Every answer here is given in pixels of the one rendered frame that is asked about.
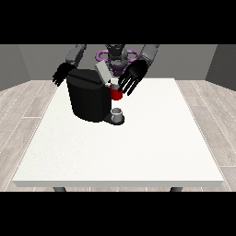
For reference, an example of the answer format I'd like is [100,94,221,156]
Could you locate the pale grey machine lid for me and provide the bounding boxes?
[94,60,113,86]

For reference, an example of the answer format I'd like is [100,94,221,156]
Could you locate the red pod holder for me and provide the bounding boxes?
[109,84,124,101]

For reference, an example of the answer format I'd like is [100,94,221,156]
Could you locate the black coffee machine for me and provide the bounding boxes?
[65,67,126,126]

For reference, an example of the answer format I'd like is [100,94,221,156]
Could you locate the grey trunk with purple rings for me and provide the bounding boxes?
[95,44,138,77]

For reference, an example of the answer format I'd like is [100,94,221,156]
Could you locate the small grey cup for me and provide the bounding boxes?
[111,107,124,123]

